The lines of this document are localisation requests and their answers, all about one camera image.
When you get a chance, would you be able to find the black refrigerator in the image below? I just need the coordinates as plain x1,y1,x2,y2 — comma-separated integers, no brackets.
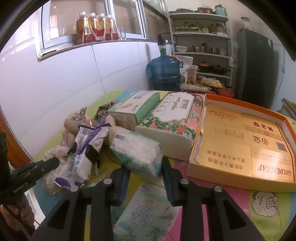
235,29,277,108

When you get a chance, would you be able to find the leopard print cloth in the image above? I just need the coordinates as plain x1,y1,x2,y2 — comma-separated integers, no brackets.
94,99,118,121

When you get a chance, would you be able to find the green white tissue box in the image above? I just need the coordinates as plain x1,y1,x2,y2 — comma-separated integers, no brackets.
107,90,160,131

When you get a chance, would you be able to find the orange cardboard box tray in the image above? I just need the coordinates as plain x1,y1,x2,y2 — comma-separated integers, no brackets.
187,94,295,192

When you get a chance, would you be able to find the window frame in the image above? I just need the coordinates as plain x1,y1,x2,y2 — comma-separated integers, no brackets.
36,1,148,61

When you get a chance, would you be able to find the white green carton box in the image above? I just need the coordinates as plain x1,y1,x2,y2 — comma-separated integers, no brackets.
172,55,193,76

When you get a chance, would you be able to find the white tissue pack plastic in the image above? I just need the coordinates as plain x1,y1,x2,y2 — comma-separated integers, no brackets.
110,128,163,180

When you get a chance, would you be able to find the purple white snack bag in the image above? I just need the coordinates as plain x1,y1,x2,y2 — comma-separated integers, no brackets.
55,123,111,189

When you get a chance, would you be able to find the orange drink bottle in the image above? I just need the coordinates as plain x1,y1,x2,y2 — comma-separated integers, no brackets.
105,15,119,41
88,13,97,41
76,11,88,44
96,13,106,41

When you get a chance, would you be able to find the person's left hand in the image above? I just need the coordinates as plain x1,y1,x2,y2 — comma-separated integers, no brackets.
1,194,35,232

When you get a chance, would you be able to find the red plastic basin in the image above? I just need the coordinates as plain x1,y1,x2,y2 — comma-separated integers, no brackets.
219,89,235,98

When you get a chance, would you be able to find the egg tray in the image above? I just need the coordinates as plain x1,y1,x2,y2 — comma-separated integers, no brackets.
200,77,223,88

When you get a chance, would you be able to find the floral tissue box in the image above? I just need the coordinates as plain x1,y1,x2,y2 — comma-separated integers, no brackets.
135,92,205,162

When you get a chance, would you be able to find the metal storage shelf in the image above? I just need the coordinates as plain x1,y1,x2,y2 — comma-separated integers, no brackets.
168,4,234,86

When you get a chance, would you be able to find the blue water jug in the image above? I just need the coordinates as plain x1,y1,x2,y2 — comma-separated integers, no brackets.
149,35,181,92

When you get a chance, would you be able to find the beige teddy bear with crown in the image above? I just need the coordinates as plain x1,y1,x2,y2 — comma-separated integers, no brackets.
60,108,120,147

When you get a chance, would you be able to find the wooden counter top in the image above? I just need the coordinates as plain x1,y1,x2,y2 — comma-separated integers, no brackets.
281,98,296,120

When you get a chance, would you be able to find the green printed tissue pack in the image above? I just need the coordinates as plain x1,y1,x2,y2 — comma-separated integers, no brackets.
113,183,180,241

